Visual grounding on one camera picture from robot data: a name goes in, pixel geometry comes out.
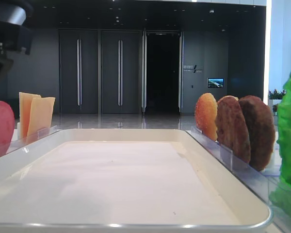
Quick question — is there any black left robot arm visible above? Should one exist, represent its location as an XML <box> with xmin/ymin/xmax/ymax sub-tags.
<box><xmin>0</xmin><ymin>0</ymin><xmax>33</xmax><ymax>79</ymax></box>

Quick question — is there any inner brown meat patty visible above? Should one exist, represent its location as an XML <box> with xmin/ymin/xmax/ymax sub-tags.
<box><xmin>215</xmin><ymin>96</ymin><xmax>251</xmax><ymax>164</ymax></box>

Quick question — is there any brown meat patty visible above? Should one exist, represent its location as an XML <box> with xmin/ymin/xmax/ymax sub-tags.
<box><xmin>239</xmin><ymin>96</ymin><xmax>275</xmax><ymax>171</ymax></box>
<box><xmin>215</xmin><ymin>96</ymin><xmax>251</xmax><ymax>164</ymax></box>

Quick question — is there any outer brown meat patty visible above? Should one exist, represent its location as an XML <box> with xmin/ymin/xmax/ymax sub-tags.
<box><xmin>239</xmin><ymin>96</ymin><xmax>275</xmax><ymax>171</ymax></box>

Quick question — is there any outer orange cheese slice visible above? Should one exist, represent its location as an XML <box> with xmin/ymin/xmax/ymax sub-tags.
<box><xmin>19</xmin><ymin>92</ymin><xmax>41</xmax><ymax>139</ymax></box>

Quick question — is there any inner red tomato slice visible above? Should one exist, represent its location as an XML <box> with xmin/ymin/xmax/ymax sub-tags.
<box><xmin>0</xmin><ymin>101</ymin><xmax>15</xmax><ymax>157</ymax></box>

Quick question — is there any green lettuce leaf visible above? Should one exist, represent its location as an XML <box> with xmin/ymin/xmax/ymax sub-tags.
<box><xmin>270</xmin><ymin>73</ymin><xmax>291</xmax><ymax>217</ymax></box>

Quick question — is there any inner far bun slice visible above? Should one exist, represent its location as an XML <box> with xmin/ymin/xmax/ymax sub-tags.
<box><xmin>194</xmin><ymin>93</ymin><xmax>217</xmax><ymax>141</ymax></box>

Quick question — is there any middle dark double door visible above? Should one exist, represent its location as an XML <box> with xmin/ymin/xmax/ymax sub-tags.
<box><xmin>101</xmin><ymin>31</ymin><xmax>141</xmax><ymax>114</ymax></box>

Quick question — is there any dark double door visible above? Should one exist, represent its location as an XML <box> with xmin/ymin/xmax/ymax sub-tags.
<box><xmin>101</xmin><ymin>31</ymin><xmax>141</xmax><ymax>114</ymax></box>
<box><xmin>59</xmin><ymin>30</ymin><xmax>98</xmax><ymax>114</ymax></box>

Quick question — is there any white rectangular tray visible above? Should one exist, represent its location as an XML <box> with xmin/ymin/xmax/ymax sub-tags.
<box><xmin>0</xmin><ymin>129</ymin><xmax>273</xmax><ymax>233</ymax></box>

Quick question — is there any left dark double door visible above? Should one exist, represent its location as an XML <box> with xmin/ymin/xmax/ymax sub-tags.
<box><xmin>59</xmin><ymin>30</ymin><xmax>98</xmax><ymax>114</ymax></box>

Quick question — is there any white paper tray liner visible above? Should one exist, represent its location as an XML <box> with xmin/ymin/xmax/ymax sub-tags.
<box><xmin>0</xmin><ymin>142</ymin><xmax>239</xmax><ymax>225</ymax></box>

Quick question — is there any flower planter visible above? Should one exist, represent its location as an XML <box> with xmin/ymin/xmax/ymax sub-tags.
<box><xmin>268</xmin><ymin>89</ymin><xmax>286</xmax><ymax>115</ymax></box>

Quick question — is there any wall display screen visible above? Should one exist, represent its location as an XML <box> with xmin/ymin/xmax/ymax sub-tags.
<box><xmin>207</xmin><ymin>78</ymin><xmax>224</xmax><ymax>88</ymax></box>

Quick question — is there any left long clear rail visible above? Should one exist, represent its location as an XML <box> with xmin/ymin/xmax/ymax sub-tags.
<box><xmin>0</xmin><ymin>126</ymin><xmax>59</xmax><ymax>157</ymax></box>

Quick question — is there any long clear rail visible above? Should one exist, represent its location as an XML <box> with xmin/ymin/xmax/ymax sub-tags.
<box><xmin>0</xmin><ymin>126</ymin><xmax>59</xmax><ymax>157</ymax></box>
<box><xmin>188</xmin><ymin>127</ymin><xmax>291</xmax><ymax>233</ymax></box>

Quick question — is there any right long clear rail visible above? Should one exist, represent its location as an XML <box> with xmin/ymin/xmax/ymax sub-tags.
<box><xmin>188</xmin><ymin>127</ymin><xmax>291</xmax><ymax>233</ymax></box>

